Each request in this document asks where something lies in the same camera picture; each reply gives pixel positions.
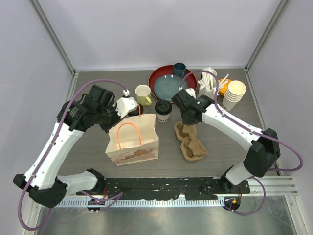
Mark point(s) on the dark blue ceramic mug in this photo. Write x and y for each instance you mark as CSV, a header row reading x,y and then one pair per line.
x,y
179,69

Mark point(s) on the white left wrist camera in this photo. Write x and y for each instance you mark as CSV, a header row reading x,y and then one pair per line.
x,y
125,104

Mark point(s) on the blue ceramic plate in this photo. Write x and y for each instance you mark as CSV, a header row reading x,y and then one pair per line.
x,y
167,86

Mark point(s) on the cardboard cup carrier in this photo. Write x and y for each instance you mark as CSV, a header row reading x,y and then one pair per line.
x,y
191,147

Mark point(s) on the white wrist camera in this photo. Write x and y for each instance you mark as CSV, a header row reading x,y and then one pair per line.
x,y
125,104
190,91

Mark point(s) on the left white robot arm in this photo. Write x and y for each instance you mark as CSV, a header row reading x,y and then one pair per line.
x,y
41,181

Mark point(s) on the stack of white paper cups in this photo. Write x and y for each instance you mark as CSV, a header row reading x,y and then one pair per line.
x,y
233,94

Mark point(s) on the white paper cup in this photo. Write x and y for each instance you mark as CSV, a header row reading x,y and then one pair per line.
x,y
163,118

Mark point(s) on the small paper cup with stirrers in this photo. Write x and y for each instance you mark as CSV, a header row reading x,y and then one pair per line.
x,y
211,73

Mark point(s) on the white stirrer holder cup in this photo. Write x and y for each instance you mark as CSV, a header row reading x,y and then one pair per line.
x,y
205,89

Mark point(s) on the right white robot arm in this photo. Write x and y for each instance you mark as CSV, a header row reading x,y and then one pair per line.
x,y
261,146

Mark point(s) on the orange round container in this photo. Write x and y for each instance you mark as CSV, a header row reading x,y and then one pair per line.
x,y
223,84

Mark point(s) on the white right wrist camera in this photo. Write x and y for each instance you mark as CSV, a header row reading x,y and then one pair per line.
x,y
190,91

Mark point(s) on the yellow-green ceramic mug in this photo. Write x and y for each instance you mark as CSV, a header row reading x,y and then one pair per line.
x,y
143,95

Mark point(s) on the red lacquer round tray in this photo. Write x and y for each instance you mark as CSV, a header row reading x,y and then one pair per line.
x,y
165,70

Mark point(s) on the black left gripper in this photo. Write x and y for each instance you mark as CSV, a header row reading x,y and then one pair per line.
x,y
107,128

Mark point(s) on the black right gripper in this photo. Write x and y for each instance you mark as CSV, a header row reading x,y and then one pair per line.
x,y
186,122

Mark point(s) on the brown paper takeout bag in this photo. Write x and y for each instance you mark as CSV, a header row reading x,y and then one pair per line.
x,y
133,140

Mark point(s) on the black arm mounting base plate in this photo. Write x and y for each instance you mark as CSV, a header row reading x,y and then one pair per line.
x,y
193,188

